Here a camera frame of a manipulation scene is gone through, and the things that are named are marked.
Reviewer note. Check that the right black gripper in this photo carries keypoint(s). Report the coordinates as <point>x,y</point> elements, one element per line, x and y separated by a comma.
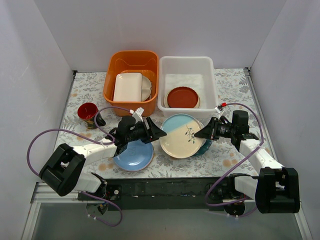
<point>213,129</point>

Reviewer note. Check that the white round plate in bin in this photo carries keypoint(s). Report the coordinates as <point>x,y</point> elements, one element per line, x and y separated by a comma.
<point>146,88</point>

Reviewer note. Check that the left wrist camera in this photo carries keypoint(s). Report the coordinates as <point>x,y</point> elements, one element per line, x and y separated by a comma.
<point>138,114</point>

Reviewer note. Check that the blue beige plate with sprig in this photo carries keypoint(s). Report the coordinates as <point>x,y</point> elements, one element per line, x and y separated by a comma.
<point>180,141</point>

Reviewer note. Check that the blue round plate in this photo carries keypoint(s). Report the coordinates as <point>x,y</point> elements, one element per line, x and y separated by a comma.
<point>136,157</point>

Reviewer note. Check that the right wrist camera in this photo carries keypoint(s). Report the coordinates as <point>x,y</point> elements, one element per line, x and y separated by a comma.
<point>220,109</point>

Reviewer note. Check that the cream rectangular plate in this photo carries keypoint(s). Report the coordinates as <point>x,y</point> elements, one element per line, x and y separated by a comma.
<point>128,87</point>

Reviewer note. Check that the red-brown round plate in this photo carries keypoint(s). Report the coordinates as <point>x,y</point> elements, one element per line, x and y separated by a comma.
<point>182,97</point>

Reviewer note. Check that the teal scalloped plate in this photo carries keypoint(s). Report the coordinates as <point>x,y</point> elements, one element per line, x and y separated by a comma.
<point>203,148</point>

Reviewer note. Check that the floral table mat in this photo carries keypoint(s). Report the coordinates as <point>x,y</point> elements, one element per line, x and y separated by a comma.
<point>232,87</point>

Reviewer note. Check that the white translucent plastic bin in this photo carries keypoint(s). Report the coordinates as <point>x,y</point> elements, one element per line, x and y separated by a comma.
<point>195,72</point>

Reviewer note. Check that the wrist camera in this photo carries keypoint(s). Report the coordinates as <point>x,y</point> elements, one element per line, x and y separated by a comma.
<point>220,109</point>
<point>138,114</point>

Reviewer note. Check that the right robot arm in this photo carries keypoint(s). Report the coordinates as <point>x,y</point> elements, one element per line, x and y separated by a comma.
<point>276,189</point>

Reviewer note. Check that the red and black mug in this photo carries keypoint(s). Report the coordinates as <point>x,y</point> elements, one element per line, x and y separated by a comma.
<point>88,113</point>

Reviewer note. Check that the cream green plate with sprig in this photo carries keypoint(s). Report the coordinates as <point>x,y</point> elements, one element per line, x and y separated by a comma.
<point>166,104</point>

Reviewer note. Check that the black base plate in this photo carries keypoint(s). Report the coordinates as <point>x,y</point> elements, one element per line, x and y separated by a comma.
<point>160,193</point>

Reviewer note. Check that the orange plastic bin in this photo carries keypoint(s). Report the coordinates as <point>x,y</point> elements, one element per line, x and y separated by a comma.
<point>132,61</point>

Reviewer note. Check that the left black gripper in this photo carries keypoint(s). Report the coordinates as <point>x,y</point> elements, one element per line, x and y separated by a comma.
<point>149,130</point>

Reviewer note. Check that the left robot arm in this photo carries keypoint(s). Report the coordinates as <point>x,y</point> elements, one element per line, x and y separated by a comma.
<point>63,171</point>

